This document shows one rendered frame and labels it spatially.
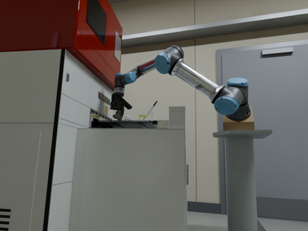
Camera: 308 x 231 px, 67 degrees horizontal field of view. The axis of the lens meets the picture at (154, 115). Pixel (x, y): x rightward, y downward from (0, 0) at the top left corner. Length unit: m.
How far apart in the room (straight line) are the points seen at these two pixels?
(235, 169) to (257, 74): 2.08
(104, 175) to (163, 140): 0.38
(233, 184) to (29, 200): 1.06
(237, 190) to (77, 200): 0.89
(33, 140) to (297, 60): 3.05
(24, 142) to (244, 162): 1.17
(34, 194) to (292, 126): 2.79
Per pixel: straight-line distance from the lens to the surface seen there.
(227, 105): 1.27
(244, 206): 1.44
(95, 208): 1.39
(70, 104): 1.37
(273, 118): 3.21
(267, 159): 3.15
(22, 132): 1.36
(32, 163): 1.31
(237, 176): 1.42
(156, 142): 1.28
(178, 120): 1.35
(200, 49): 3.54
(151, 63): 1.61
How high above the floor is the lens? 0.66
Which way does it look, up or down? 10 degrees up
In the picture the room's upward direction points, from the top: 1 degrees clockwise
